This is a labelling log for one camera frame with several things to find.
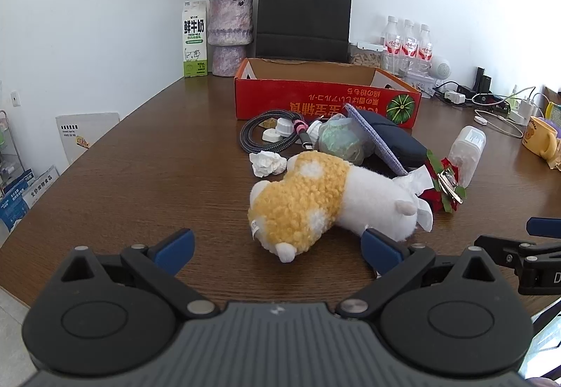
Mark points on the white bottle cap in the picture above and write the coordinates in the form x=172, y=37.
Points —
x=284, y=127

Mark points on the milk carton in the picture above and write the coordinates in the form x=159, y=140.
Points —
x=194, y=39

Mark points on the water bottle right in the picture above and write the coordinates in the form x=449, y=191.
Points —
x=425, y=49

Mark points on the water bottle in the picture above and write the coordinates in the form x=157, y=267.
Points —
x=425, y=49
x=392, y=44
x=409, y=48

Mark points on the silver keys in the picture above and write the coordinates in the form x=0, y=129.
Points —
x=448, y=184

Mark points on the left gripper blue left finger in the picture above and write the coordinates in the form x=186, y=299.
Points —
x=174, y=252

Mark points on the water bottle left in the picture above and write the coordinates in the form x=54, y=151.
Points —
x=392, y=44

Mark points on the white round speaker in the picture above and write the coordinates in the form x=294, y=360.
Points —
x=440, y=68

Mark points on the white tissue ball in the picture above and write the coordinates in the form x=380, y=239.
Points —
x=265, y=163

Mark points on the navy blue pouch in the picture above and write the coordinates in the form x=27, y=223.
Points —
x=410, y=152

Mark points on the clear plastic bottle white label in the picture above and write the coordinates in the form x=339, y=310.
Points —
x=466, y=152

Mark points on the white power adapter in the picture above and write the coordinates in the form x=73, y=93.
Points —
x=455, y=97

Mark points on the white tissue paper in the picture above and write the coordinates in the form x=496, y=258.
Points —
x=416, y=181

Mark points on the yellow white plush toy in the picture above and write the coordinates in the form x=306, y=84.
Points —
x=320, y=191

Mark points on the black charger stand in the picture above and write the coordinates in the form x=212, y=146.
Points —
x=482, y=82

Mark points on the purple knitted cloth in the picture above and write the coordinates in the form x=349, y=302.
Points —
x=381, y=149

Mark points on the red cardboard box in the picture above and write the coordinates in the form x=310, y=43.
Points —
x=315, y=89

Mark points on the water bottle middle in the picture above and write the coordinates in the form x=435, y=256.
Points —
x=409, y=48

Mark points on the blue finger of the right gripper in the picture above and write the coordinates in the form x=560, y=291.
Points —
x=544, y=227

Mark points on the small white cap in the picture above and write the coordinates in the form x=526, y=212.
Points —
x=271, y=136

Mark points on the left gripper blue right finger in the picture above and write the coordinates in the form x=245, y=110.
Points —
x=381, y=252

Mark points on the white charging cable puck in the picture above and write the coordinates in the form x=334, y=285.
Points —
x=497, y=123

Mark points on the green item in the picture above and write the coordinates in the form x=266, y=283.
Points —
x=342, y=137

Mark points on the red artificial rose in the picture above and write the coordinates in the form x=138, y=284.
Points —
x=437, y=198

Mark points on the purple ceramic vase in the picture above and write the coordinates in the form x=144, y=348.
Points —
x=230, y=31

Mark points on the white envelope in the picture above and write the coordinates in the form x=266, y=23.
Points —
x=79, y=132

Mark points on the yellow mug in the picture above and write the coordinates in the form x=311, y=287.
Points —
x=540, y=138

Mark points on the seed container white lid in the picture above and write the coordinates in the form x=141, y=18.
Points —
x=366, y=54

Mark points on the black paper bag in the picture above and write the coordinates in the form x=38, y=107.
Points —
x=303, y=30

